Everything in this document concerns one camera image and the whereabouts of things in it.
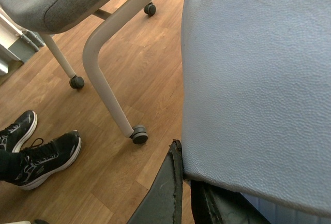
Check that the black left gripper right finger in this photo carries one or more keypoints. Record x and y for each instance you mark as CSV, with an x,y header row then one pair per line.
x,y
211,204

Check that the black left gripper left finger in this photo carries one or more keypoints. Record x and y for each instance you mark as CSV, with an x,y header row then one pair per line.
x,y
163,202

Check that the light blue slipper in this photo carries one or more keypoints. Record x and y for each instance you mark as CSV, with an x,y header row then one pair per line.
x,y
256,113

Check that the black sneaker near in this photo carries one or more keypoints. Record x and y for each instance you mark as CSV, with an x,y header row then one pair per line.
x,y
41,161

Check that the black sneaker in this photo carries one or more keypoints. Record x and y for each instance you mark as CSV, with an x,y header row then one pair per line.
x,y
41,161
17,133

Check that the black sneaker far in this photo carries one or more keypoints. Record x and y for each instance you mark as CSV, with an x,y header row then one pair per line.
x,y
17,133

